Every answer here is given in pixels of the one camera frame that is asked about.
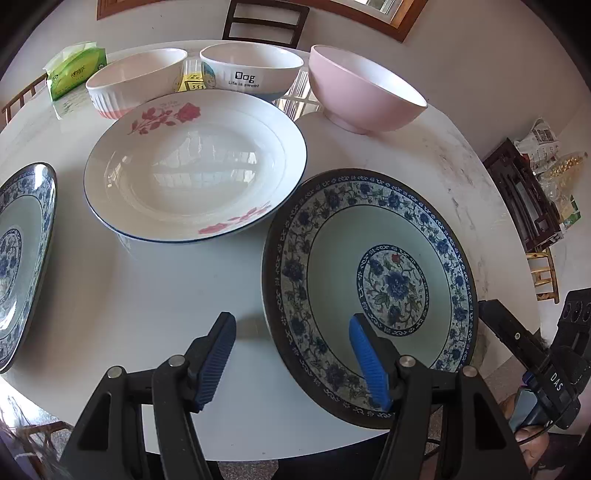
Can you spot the white plate with pink roses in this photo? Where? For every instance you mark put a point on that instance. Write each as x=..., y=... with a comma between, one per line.
x=193, y=165

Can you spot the dark wooden side shelf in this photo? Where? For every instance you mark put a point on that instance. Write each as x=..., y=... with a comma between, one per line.
x=536, y=218

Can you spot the wood framed barred window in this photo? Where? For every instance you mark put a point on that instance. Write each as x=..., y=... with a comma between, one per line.
x=396, y=23

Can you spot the light wooden chair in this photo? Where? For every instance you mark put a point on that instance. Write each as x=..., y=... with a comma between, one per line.
x=19, y=100

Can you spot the white ribbed bowl pink base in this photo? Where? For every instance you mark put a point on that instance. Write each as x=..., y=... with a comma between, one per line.
x=125, y=84

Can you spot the dark wooden chair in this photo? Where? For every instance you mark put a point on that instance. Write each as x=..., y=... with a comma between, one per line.
x=277, y=16

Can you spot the white cartoon dog bowl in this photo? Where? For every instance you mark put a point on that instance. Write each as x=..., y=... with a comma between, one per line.
x=261, y=70

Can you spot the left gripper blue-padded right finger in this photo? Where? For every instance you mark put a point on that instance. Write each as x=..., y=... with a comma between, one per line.
x=379, y=361

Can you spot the large blue floral plate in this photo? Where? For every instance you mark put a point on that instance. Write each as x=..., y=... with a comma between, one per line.
x=28, y=207

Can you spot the person's right hand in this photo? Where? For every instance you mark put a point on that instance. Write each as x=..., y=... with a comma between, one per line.
x=536, y=440

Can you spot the green tissue pack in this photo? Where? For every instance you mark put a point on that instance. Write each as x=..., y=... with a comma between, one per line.
x=73, y=66

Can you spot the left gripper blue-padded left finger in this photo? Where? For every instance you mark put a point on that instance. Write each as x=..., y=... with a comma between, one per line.
x=207, y=357

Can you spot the small blue floral plate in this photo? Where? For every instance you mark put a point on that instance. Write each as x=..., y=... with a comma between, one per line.
x=353, y=241

